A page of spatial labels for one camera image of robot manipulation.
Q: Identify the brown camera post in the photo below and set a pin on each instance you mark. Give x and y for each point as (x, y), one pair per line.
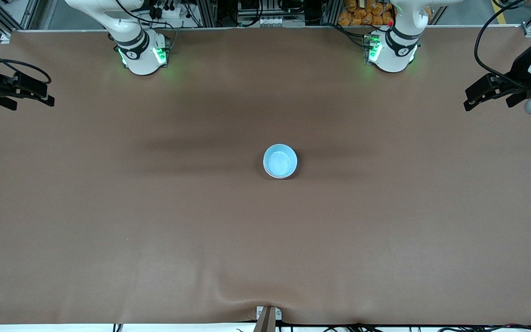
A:
(268, 323)

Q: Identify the grey table clamp bracket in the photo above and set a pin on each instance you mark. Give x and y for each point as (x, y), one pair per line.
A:
(258, 313)

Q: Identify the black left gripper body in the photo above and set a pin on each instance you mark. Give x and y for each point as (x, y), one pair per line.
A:
(520, 69)

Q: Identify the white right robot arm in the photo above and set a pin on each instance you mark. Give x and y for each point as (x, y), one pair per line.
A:
(142, 60)

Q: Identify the orange snack pile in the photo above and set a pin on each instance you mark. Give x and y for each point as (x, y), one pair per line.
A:
(362, 11)

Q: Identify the grey electronics box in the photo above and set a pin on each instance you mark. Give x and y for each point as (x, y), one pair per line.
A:
(265, 11)

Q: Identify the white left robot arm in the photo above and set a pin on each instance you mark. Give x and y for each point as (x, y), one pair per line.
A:
(397, 55)

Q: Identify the white power strip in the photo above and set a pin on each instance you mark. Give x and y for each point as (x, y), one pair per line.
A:
(173, 10)

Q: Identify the blue bowl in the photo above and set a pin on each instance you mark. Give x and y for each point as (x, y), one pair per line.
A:
(280, 161)

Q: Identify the brown table cover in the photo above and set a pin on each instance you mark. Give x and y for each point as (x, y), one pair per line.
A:
(265, 253)

